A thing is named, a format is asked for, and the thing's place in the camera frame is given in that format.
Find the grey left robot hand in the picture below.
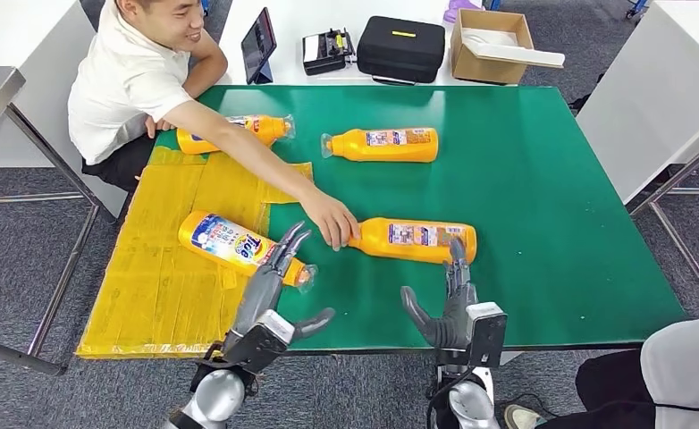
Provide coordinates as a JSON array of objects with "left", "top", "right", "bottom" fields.
[{"left": 230, "top": 221, "right": 338, "bottom": 343}]

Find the white table with side panel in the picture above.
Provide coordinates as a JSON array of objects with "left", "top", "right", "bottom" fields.
[{"left": 0, "top": 0, "right": 129, "bottom": 222}]

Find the person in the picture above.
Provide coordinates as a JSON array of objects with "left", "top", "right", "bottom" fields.
[
  {"left": 66, "top": 0, "right": 363, "bottom": 253},
  {"left": 503, "top": 314, "right": 699, "bottom": 429}
]

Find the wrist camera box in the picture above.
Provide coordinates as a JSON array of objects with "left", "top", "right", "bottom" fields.
[
  {"left": 217, "top": 308, "right": 297, "bottom": 375},
  {"left": 434, "top": 301, "right": 510, "bottom": 371}
]

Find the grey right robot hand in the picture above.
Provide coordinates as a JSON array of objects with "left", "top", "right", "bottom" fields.
[{"left": 400, "top": 238, "right": 480, "bottom": 351}]

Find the person's left hand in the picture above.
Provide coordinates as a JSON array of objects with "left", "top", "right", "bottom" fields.
[{"left": 143, "top": 115, "right": 178, "bottom": 140}]

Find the orange detergent bottle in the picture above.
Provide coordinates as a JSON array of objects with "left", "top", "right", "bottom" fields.
[
  {"left": 347, "top": 216, "right": 479, "bottom": 265},
  {"left": 177, "top": 210, "right": 318, "bottom": 296},
  {"left": 175, "top": 114, "right": 296, "bottom": 156},
  {"left": 319, "top": 127, "right": 440, "bottom": 164}
]

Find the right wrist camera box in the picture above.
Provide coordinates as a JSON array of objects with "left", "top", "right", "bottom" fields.
[{"left": 434, "top": 301, "right": 510, "bottom": 371}]

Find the black bag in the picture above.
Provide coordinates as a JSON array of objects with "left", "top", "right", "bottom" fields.
[{"left": 567, "top": 71, "right": 608, "bottom": 114}]

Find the white foam board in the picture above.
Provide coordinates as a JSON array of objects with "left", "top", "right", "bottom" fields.
[{"left": 461, "top": 28, "right": 567, "bottom": 69}]

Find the yellow plastic sheet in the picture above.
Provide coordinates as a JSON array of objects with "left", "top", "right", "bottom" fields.
[{"left": 75, "top": 145, "right": 317, "bottom": 360}]

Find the black tablet with blue stand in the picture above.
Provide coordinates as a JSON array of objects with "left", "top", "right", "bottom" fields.
[{"left": 240, "top": 6, "right": 278, "bottom": 85}]

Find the person's right hand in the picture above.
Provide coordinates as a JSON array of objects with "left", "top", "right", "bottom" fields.
[{"left": 299, "top": 189, "right": 363, "bottom": 253}]

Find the white table with metal legs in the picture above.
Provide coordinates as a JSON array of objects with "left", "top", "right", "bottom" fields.
[{"left": 575, "top": 0, "right": 699, "bottom": 315}]

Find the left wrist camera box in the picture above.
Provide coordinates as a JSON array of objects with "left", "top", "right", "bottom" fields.
[{"left": 217, "top": 308, "right": 297, "bottom": 375}]

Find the purple plastic object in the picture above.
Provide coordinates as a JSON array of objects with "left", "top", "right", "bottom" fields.
[{"left": 442, "top": 0, "right": 484, "bottom": 25}]

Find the green table mat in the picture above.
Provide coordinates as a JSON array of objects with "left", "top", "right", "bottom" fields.
[{"left": 155, "top": 84, "right": 689, "bottom": 351}]

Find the black hard carry case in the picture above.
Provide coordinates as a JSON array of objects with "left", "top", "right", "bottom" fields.
[{"left": 356, "top": 15, "right": 447, "bottom": 86}]

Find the brown cardboard box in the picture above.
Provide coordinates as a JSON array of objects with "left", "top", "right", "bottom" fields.
[{"left": 450, "top": 8, "right": 535, "bottom": 87}]

